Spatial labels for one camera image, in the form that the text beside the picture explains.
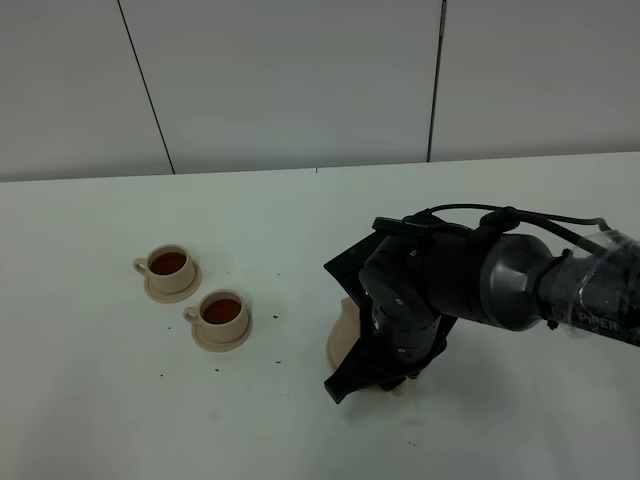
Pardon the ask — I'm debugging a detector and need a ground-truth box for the far beige teacup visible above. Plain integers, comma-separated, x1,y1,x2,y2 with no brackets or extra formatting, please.
133,244,197,295

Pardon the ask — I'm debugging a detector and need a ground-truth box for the far beige cup saucer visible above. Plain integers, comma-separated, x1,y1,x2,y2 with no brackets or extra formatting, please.
144,263,203,304

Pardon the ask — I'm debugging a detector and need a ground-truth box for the beige cup saucer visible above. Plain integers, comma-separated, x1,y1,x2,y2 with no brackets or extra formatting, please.
144,263,203,304
191,320,253,352

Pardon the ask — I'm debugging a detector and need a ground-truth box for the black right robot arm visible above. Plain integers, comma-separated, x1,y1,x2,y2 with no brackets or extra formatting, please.
325,230,639,402

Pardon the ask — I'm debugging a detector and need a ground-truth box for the beige teapot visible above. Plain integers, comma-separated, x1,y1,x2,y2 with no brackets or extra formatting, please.
332,295,421,399

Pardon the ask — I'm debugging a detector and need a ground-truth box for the beige teacup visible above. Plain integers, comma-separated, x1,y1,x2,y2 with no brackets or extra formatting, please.
183,290,251,342
133,244,197,295

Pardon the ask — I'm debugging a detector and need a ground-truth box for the near beige cup saucer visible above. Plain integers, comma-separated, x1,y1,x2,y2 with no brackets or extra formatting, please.
191,320,253,352

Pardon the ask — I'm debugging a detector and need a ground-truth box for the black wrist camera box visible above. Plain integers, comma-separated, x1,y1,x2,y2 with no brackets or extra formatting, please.
372,214,471,238

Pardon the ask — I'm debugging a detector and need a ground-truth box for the near beige teacup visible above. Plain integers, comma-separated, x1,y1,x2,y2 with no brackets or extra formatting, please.
183,290,251,342

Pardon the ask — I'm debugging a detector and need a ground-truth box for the large beige teapot saucer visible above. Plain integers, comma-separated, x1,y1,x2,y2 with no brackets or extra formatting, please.
326,323,352,370

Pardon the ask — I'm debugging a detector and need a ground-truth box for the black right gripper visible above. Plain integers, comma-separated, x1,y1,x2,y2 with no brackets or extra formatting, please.
324,232,457,404

